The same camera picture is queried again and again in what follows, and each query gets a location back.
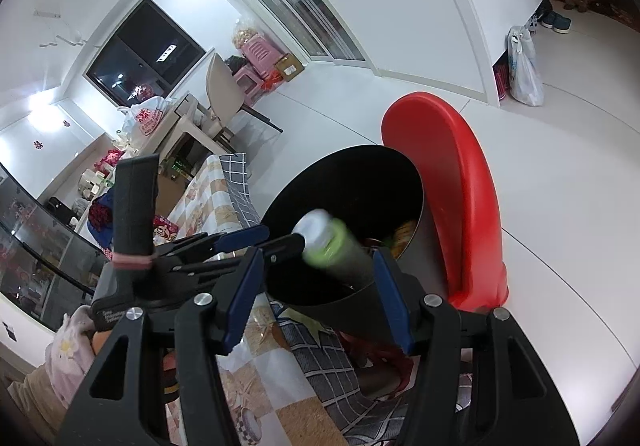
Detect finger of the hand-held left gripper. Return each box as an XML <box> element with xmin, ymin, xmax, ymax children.
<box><xmin>156</xmin><ymin>225</ymin><xmax>271</xmax><ymax>260</ymax></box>
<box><xmin>174</xmin><ymin>232</ymin><xmax>308</xmax><ymax>287</ymax></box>

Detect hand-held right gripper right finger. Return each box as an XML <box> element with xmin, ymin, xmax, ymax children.
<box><xmin>372</xmin><ymin>247</ymin><xmax>581</xmax><ymax>446</ymax></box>

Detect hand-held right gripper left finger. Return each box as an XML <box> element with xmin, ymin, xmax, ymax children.
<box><xmin>60</xmin><ymin>247</ymin><xmax>266</xmax><ymax>446</ymax></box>

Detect green and white bottle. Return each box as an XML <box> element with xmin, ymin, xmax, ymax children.
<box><xmin>291</xmin><ymin>209</ymin><xmax>376</xmax><ymax>289</ymax></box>

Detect yellow snack packet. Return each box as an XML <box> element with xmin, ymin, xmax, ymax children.
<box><xmin>392</xmin><ymin>221</ymin><xmax>418</xmax><ymax>259</ymax></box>

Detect black trash bin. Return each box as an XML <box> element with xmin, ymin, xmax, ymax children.
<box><xmin>260</xmin><ymin>145</ymin><xmax>451</xmax><ymax>347</ymax></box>

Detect person's left forearm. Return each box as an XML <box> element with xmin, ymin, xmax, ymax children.
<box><xmin>45</xmin><ymin>306</ymin><xmax>108</xmax><ymax>407</ymax></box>

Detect blue garment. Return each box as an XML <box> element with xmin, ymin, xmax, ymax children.
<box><xmin>86</xmin><ymin>188</ymin><xmax>118</xmax><ymax>249</ymax></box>

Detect red knitted flower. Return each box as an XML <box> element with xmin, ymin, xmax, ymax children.
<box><xmin>90</xmin><ymin>206</ymin><xmax>115</xmax><ymax>231</ymax></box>

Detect red drink can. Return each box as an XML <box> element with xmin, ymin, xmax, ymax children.
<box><xmin>152</xmin><ymin>216</ymin><xmax>177</xmax><ymax>243</ymax></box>

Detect white plastic bag red print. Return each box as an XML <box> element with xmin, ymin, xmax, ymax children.
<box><xmin>121</xmin><ymin>96</ymin><xmax>173</xmax><ymax>147</ymax></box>

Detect beige table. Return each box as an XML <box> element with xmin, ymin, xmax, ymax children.
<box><xmin>135</xmin><ymin>93</ymin><xmax>236</xmax><ymax>177</ymax></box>

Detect glass display cabinet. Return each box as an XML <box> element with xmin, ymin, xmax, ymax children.
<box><xmin>0</xmin><ymin>161</ymin><xmax>108</xmax><ymax>331</ymax></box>

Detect red plastic chair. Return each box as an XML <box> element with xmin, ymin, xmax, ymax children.
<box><xmin>381</xmin><ymin>93</ymin><xmax>510</xmax><ymax>311</ymax></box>

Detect beige upholstered chair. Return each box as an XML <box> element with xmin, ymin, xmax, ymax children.
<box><xmin>206</xmin><ymin>53</ymin><xmax>283</xmax><ymax>134</ymax></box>

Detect dark window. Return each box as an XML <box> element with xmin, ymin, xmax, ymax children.
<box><xmin>85</xmin><ymin>0</ymin><xmax>207</xmax><ymax>107</ymax></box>

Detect cardboard box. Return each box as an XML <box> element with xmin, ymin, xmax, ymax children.
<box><xmin>274</xmin><ymin>53</ymin><xmax>305</xmax><ymax>81</ymax></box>

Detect pink plastic stool stack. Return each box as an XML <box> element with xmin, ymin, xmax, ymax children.
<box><xmin>235</xmin><ymin>38</ymin><xmax>281</xmax><ymax>101</ymax></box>

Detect clear bag of snacks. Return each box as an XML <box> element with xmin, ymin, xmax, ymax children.
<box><xmin>231</xmin><ymin>20</ymin><xmax>261</xmax><ymax>49</ymax></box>

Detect plain white plastic bag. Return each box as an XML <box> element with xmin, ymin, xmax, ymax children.
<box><xmin>507</xmin><ymin>26</ymin><xmax>545</xmax><ymax>106</ymax></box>

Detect white shoe cabinet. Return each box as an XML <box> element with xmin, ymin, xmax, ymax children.
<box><xmin>415</xmin><ymin>0</ymin><xmax>551</xmax><ymax>104</ymax></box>

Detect blue shoes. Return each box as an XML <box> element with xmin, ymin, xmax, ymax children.
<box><xmin>537</xmin><ymin>10</ymin><xmax>572</xmax><ymax>34</ymax></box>

